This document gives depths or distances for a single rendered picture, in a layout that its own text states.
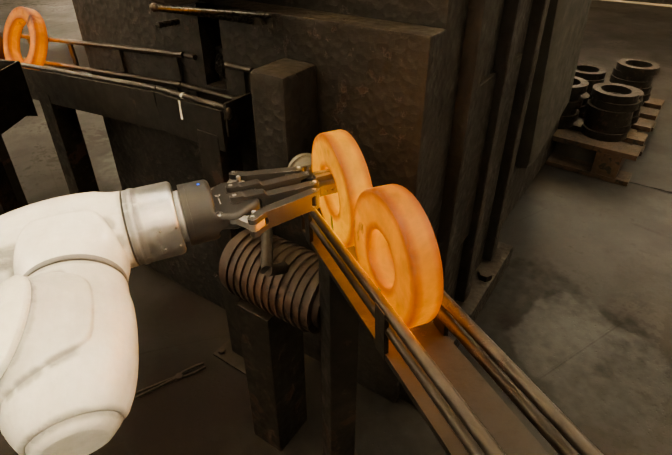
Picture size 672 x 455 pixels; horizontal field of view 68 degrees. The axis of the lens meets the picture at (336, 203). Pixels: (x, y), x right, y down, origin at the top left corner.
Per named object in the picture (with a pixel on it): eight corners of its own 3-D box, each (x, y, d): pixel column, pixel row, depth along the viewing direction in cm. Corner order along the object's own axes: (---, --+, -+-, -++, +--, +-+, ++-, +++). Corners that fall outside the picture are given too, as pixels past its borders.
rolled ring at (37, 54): (3, 5, 139) (16, 8, 142) (1, 72, 142) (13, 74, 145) (37, 6, 130) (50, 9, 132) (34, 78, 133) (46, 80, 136)
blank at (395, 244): (376, 163, 58) (349, 167, 57) (450, 219, 44) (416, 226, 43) (377, 275, 64) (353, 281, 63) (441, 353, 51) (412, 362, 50)
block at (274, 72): (292, 169, 105) (286, 54, 92) (323, 179, 101) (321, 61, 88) (258, 190, 97) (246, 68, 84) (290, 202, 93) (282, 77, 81)
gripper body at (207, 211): (184, 223, 65) (253, 206, 67) (192, 261, 58) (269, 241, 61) (171, 172, 61) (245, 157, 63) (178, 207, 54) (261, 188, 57)
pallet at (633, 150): (382, 121, 269) (387, 37, 246) (448, 81, 325) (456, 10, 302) (626, 187, 209) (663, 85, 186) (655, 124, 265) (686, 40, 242)
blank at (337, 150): (328, 113, 69) (306, 117, 68) (375, 153, 56) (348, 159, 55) (336, 209, 77) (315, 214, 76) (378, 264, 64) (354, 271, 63)
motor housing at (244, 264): (276, 392, 124) (258, 212, 95) (350, 439, 113) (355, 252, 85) (239, 432, 114) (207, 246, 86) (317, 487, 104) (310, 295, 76)
